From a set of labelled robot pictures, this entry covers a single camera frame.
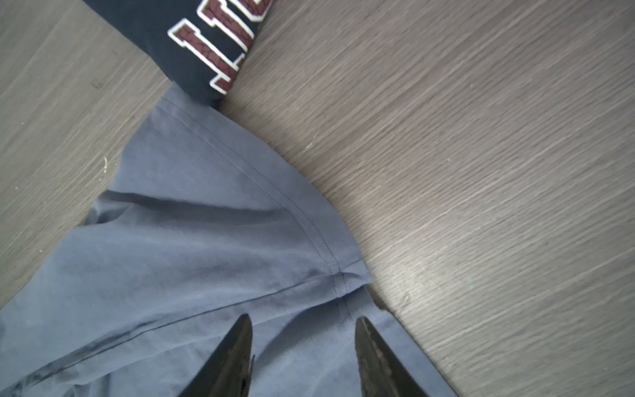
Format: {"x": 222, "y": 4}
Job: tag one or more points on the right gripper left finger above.
{"x": 227, "y": 373}

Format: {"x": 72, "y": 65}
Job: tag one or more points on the navy tank top red trim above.
{"x": 199, "y": 44}

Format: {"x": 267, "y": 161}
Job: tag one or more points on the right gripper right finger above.
{"x": 381, "y": 373}

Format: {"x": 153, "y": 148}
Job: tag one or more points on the grey blue printed tank top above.
{"x": 203, "y": 223}

